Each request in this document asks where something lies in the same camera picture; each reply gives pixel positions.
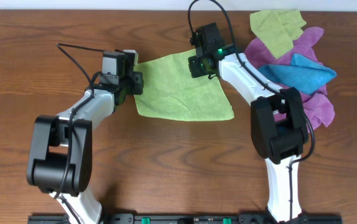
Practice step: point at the lower purple cloth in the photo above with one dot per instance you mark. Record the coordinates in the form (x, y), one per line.
(317, 106)

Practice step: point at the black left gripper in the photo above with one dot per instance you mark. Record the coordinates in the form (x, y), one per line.
(139, 83)

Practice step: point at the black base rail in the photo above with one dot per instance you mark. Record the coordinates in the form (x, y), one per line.
(244, 218)

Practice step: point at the blue cloth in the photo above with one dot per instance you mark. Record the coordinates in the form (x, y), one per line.
(303, 74)

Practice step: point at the purple cloth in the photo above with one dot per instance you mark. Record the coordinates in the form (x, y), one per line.
(317, 106)
(258, 54)

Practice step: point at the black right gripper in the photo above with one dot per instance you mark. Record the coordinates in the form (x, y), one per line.
(195, 71)

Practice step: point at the light green cloth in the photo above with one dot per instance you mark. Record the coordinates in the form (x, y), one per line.
(171, 93)

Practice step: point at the olive green cloth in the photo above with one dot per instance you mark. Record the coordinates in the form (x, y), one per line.
(277, 29)

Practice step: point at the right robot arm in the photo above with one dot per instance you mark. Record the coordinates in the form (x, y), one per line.
(278, 124)

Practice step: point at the upper purple cloth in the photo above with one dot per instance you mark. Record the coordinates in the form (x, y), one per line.
(258, 54)

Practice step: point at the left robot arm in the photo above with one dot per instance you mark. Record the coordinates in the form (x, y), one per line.
(60, 159)

